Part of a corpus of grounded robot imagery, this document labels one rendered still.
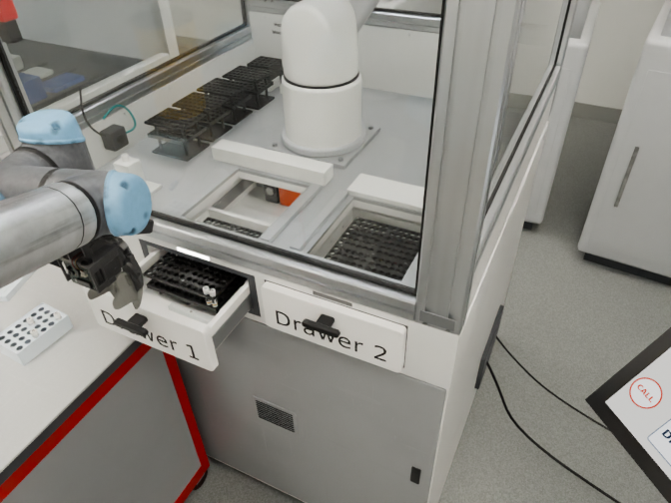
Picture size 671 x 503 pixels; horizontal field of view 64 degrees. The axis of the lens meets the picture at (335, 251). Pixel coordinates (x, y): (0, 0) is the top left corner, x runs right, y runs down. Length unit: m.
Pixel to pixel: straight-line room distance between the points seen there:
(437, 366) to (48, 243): 0.67
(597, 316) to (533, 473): 0.81
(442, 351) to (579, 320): 1.50
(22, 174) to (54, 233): 0.16
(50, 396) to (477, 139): 0.92
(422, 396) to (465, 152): 0.53
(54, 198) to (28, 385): 0.68
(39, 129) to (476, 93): 0.55
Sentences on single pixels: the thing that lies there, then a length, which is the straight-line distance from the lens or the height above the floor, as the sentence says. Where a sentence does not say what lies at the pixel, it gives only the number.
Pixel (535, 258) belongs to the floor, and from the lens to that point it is 2.67.
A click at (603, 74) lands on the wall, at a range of 4.00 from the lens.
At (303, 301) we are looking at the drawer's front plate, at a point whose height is 0.92.
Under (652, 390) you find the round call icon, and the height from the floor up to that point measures 1.02.
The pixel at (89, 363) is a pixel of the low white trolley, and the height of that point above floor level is 0.76.
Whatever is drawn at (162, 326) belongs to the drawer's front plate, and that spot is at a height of 0.90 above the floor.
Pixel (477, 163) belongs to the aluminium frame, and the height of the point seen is 1.27.
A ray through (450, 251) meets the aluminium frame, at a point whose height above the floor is 1.12.
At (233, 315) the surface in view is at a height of 0.87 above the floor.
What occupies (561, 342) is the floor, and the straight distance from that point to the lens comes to 2.31.
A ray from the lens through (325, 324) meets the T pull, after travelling 0.97.
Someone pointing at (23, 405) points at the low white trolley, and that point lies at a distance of 1.22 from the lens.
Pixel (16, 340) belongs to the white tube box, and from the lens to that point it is 1.30.
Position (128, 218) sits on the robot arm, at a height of 1.27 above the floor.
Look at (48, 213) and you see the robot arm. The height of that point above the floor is 1.32.
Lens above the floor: 1.62
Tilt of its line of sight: 39 degrees down
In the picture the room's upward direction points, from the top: 2 degrees counter-clockwise
